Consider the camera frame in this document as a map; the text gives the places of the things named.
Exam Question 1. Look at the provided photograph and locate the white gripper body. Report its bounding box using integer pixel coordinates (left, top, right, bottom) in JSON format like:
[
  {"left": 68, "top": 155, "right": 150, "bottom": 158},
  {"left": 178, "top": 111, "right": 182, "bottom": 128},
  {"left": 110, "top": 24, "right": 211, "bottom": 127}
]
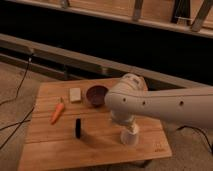
[{"left": 111, "top": 111, "right": 139, "bottom": 134}]

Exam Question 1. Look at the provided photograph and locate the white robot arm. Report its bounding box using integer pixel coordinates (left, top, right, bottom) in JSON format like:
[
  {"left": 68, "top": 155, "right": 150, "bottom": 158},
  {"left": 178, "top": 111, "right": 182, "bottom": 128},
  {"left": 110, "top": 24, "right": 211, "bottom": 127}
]
[{"left": 105, "top": 73, "right": 213, "bottom": 129}]

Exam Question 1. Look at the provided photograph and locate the black eraser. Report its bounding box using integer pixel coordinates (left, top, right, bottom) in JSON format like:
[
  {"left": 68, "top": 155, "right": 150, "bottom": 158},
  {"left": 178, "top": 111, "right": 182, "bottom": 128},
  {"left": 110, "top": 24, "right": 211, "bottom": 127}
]
[{"left": 75, "top": 118, "right": 81, "bottom": 139}]

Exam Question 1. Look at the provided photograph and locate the dark purple bowl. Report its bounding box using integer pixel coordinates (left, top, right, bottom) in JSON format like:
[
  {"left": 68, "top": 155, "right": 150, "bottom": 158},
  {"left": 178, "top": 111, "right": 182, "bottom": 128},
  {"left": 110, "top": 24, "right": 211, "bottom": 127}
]
[{"left": 86, "top": 85, "right": 108, "bottom": 107}]

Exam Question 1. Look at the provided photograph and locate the beige sponge block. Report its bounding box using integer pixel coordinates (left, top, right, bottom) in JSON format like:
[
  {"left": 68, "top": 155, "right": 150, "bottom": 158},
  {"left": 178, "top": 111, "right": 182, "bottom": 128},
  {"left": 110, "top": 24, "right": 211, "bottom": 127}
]
[{"left": 69, "top": 88, "right": 81, "bottom": 103}]

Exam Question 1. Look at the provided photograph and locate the wooden board table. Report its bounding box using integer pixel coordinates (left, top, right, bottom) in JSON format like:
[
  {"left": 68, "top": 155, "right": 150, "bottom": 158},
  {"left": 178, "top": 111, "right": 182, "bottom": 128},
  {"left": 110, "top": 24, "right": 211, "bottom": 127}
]
[{"left": 18, "top": 78, "right": 172, "bottom": 171}]

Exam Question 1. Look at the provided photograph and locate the orange toy carrot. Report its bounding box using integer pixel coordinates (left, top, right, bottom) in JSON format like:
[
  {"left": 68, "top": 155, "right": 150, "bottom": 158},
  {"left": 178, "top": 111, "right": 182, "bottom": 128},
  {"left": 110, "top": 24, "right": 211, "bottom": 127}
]
[{"left": 51, "top": 98, "right": 65, "bottom": 124}]

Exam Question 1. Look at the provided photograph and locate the black cable lower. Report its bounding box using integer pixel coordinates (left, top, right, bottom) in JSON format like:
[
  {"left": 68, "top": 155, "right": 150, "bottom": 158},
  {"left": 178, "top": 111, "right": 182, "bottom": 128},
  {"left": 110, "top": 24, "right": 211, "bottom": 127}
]
[{"left": 0, "top": 105, "right": 36, "bottom": 150}]

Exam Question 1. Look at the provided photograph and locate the black cable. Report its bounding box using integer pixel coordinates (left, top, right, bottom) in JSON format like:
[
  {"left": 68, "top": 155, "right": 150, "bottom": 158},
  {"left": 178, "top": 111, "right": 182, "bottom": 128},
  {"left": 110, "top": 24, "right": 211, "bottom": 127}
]
[
  {"left": 0, "top": 53, "right": 35, "bottom": 107},
  {"left": 0, "top": 105, "right": 36, "bottom": 150}
]

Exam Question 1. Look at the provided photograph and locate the wooden shelf rail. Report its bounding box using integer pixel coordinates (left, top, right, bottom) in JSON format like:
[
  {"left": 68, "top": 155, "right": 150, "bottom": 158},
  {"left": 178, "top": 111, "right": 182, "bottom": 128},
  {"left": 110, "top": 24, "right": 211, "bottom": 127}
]
[{"left": 0, "top": 0, "right": 213, "bottom": 39}]

